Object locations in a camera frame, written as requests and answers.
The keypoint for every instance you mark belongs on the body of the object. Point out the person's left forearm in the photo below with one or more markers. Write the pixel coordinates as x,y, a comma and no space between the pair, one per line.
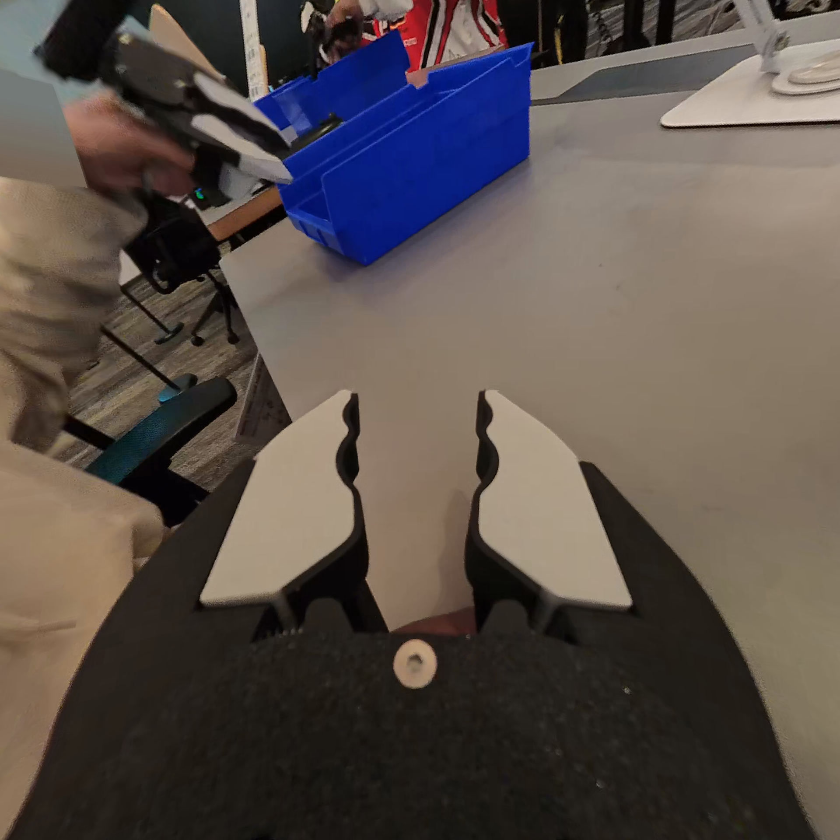
59,295

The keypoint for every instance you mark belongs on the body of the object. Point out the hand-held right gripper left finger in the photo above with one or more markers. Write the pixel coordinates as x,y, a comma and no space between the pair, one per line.
289,518

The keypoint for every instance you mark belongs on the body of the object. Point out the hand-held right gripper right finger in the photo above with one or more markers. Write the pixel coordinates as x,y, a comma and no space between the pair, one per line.
551,518

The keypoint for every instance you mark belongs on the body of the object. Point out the blue plastic bin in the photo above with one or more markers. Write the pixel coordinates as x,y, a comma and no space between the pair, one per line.
354,85
426,164

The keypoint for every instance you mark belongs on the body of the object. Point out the laminated paper sign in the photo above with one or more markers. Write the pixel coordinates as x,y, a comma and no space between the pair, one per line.
262,407

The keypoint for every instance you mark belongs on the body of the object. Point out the white metal stand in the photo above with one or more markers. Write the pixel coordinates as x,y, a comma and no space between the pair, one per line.
735,105

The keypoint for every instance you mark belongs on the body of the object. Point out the white metal bracket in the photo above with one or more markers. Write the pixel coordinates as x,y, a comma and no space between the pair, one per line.
253,46

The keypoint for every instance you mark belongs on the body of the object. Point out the black tripod stand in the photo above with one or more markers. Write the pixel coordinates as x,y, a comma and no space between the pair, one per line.
144,354

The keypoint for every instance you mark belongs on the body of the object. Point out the person's cream sweatshirt torso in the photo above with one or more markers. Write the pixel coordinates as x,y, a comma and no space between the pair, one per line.
59,590

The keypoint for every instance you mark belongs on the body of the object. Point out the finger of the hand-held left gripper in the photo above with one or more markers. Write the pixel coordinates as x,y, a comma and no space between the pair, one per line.
229,141
229,105

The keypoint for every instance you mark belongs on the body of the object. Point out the black jacket with yellow trim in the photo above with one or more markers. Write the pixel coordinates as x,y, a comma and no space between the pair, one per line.
551,33

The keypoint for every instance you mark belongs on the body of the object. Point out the wooden board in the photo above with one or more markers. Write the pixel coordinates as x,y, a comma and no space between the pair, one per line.
180,39

